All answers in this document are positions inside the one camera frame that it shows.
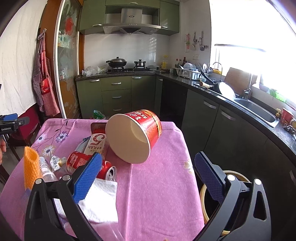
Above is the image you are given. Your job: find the clear plastic water bottle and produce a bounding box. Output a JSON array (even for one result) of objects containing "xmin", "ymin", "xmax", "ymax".
[{"xmin": 39, "ymin": 157, "xmax": 58, "ymax": 182}]

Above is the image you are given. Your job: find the white paper napkin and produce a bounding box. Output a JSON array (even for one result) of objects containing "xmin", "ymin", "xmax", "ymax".
[{"xmin": 54, "ymin": 177, "xmax": 119, "ymax": 224}]

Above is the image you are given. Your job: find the silver snack wrapper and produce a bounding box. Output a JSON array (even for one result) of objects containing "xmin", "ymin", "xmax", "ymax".
[{"xmin": 50, "ymin": 155, "xmax": 67, "ymax": 172}]

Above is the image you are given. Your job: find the crushed red soda can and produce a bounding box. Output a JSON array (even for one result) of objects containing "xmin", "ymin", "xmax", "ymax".
[{"xmin": 66, "ymin": 151, "xmax": 117, "ymax": 181}]

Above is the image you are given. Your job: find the red white milk carton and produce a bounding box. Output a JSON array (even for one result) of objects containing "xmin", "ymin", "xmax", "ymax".
[{"xmin": 83, "ymin": 123, "xmax": 109, "ymax": 160}]

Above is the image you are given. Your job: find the red paper noodle cup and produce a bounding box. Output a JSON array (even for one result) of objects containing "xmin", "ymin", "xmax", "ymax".
[{"xmin": 105, "ymin": 109, "xmax": 162, "ymax": 164}]

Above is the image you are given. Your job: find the yellow rimmed trash bin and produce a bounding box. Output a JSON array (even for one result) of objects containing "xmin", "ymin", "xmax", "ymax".
[{"xmin": 200, "ymin": 170, "xmax": 250, "ymax": 236}]

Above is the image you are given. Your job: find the steel kitchen sink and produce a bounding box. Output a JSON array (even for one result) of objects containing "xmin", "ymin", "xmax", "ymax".
[{"xmin": 234, "ymin": 98, "xmax": 279, "ymax": 128}]

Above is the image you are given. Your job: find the person's left hand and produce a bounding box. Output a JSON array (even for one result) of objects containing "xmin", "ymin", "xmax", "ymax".
[{"xmin": 0, "ymin": 138, "xmax": 6, "ymax": 164}]

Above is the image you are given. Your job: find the red checkered apron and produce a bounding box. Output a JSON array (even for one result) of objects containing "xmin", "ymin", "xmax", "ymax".
[{"xmin": 32, "ymin": 29, "xmax": 60, "ymax": 116}]

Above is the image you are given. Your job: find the pink floral tablecloth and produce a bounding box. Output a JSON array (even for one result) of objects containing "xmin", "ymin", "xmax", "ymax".
[{"xmin": 1, "ymin": 118, "xmax": 204, "ymax": 240}]

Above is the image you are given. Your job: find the green bag on floor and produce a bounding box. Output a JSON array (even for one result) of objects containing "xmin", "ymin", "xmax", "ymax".
[{"xmin": 93, "ymin": 110, "xmax": 106, "ymax": 120}]

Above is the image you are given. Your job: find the black frying pan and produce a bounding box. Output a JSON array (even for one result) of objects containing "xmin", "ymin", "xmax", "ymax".
[{"xmin": 200, "ymin": 71, "xmax": 236, "ymax": 100}]

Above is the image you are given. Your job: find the chrome faucet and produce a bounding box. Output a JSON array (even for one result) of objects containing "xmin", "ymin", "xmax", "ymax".
[{"xmin": 241, "ymin": 73, "xmax": 253, "ymax": 100}]

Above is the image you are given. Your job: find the red tin box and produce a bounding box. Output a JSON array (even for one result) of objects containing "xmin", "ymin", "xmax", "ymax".
[{"xmin": 280, "ymin": 108, "xmax": 293, "ymax": 125}]

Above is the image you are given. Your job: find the white plastic bag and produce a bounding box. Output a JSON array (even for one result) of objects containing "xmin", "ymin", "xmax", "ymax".
[{"xmin": 82, "ymin": 66, "xmax": 108, "ymax": 77}]

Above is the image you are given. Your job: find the wooden cutting board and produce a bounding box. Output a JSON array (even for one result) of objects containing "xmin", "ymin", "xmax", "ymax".
[{"xmin": 224, "ymin": 67, "xmax": 257, "ymax": 95}]

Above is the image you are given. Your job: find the white dish rack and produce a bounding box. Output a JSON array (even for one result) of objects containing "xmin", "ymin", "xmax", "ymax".
[{"xmin": 175, "ymin": 63, "xmax": 201, "ymax": 80}]

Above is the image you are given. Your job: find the yellow oil bottle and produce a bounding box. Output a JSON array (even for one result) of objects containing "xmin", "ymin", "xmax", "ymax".
[{"xmin": 161, "ymin": 55, "xmax": 169, "ymax": 70}]

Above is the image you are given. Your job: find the black wok with lid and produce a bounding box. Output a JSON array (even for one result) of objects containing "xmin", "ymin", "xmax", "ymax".
[{"xmin": 106, "ymin": 56, "xmax": 127, "ymax": 68}]

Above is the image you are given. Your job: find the small steel pot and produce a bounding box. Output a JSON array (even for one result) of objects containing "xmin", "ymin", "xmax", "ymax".
[{"xmin": 134, "ymin": 59, "xmax": 146, "ymax": 68}]

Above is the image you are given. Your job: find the stainless range hood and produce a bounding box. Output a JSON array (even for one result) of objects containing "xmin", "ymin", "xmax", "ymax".
[{"xmin": 103, "ymin": 6, "xmax": 161, "ymax": 35}]

